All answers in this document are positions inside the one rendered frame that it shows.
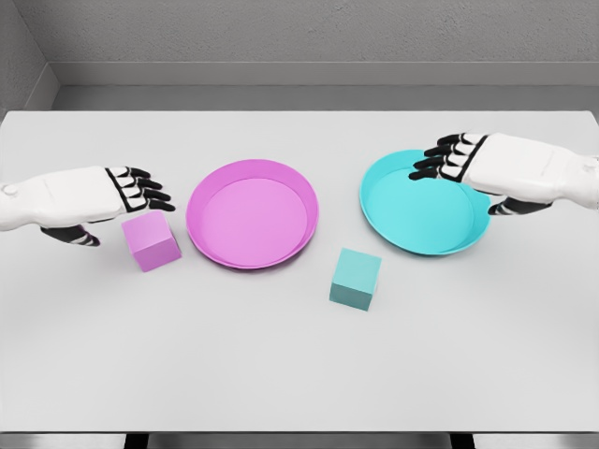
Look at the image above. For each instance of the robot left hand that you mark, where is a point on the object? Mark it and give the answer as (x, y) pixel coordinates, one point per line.
(79, 192)

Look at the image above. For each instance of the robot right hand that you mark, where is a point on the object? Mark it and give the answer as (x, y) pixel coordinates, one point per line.
(510, 168)

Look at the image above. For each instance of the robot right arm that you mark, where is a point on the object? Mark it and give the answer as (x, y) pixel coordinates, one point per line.
(585, 180)

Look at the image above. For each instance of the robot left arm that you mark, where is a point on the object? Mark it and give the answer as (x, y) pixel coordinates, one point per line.
(14, 206)

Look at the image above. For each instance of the pink block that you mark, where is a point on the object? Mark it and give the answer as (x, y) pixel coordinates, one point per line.
(152, 241)

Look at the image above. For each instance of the cyan plate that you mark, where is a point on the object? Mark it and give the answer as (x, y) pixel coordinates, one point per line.
(421, 210)

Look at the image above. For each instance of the pink plate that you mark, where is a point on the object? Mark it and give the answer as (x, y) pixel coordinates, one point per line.
(252, 215)

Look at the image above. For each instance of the teal block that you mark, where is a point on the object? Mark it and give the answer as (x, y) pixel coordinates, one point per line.
(355, 279)

